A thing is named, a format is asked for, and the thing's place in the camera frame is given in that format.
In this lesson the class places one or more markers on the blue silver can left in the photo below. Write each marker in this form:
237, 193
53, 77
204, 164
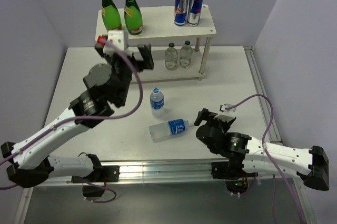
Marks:
180, 12

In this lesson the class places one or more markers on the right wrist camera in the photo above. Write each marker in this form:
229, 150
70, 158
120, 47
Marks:
227, 113

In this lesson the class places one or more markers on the Chang soda water bottle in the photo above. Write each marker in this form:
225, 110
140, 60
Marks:
171, 57
186, 54

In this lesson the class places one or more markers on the Pocari Sweat bottle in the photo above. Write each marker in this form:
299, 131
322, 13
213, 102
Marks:
169, 129
157, 103

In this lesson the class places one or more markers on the blue silver can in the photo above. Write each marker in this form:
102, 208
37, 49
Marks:
180, 12
194, 14

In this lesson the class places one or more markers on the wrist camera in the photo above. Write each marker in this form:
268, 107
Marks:
119, 38
227, 113

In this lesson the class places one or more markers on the green glass bottle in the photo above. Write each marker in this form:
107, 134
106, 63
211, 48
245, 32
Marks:
110, 15
133, 17

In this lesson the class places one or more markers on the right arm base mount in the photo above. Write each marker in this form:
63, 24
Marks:
237, 181

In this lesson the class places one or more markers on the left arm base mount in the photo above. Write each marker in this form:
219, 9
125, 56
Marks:
94, 186

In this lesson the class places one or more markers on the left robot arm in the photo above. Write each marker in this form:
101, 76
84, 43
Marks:
31, 162

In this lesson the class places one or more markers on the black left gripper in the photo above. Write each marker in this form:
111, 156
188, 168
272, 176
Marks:
147, 63

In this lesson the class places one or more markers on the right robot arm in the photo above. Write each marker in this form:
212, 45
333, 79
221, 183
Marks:
247, 156

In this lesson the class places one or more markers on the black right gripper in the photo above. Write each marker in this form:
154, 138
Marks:
206, 115

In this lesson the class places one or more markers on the blue silver can right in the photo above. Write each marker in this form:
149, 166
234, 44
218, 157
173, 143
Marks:
194, 14

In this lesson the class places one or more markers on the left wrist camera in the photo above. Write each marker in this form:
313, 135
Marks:
119, 38

